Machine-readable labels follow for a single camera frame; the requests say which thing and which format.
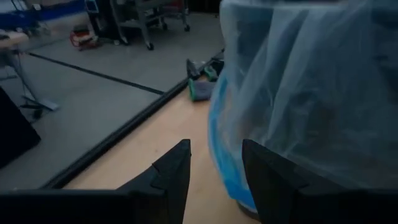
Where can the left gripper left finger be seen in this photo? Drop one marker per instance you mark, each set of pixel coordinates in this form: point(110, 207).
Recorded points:
point(174, 174)

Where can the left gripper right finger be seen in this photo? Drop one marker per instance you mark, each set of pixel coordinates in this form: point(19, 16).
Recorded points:
point(270, 186)

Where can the translucent blue-rimmed trash bag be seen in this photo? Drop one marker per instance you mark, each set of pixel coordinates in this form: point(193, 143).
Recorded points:
point(311, 93)

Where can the black glove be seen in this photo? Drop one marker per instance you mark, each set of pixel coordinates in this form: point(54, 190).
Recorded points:
point(192, 68)

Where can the metal rolling cart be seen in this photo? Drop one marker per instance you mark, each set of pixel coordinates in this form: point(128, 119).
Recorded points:
point(150, 46)

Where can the grey stand leg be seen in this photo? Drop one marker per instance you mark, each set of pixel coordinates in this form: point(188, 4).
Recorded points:
point(40, 104)

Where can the red floor object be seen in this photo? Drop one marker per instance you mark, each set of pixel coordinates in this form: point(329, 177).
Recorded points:
point(84, 39)

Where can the black box cabinet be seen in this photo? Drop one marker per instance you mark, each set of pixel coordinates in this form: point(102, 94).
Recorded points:
point(15, 133)

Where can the blue bench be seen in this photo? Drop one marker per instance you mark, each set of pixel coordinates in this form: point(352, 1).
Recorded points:
point(46, 14)

